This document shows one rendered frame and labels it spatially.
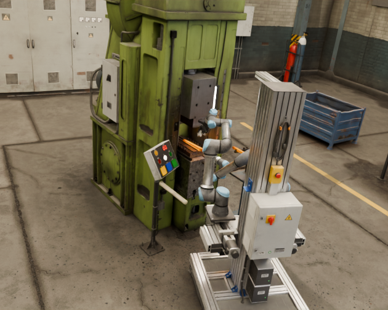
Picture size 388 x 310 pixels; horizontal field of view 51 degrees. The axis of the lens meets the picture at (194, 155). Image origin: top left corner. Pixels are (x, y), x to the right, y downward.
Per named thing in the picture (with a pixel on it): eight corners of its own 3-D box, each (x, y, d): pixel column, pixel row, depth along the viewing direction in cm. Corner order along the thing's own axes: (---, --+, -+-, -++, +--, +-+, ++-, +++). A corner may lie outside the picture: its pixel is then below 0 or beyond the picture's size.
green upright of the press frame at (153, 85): (171, 226, 471) (188, 19, 374) (152, 233, 455) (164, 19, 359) (151, 208, 501) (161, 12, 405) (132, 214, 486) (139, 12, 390)
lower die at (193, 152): (204, 155, 438) (205, 147, 434) (189, 158, 426) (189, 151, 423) (181, 141, 467) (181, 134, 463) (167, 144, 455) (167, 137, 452)
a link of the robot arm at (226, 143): (234, 146, 334) (231, 116, 374) (221, 144, 334) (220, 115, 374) (232, 157, 341) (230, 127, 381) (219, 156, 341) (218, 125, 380)
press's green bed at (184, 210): (208, 224, 480) (213, 190, 461) (183, 234, 459) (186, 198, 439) (181, 203, 519) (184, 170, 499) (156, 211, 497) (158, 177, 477)
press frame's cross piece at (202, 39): (215, 67, 418) (221, 19, 398) (183, 70, 394) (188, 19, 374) (190, 58, 449) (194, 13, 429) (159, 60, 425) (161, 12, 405)
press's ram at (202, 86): (218, 114, 427) (223, 76, 410) (189, 119, 404) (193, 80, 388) (194, 102, 456) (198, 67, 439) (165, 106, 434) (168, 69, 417)
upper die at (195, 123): (207, 124, 423) (209, 115, 419) (192, 127, 411) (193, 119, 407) (183, 112, 452) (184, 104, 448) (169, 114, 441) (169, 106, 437)
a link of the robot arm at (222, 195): (228, 206, 347) (230, 192, 341) (212, 205, 346) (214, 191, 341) (228, 199, 358) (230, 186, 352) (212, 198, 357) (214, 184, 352)
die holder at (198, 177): (213, 190, 461) (218, 154, 442) (186, 198, 439) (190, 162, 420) (184, 170, 500) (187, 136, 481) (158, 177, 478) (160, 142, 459)
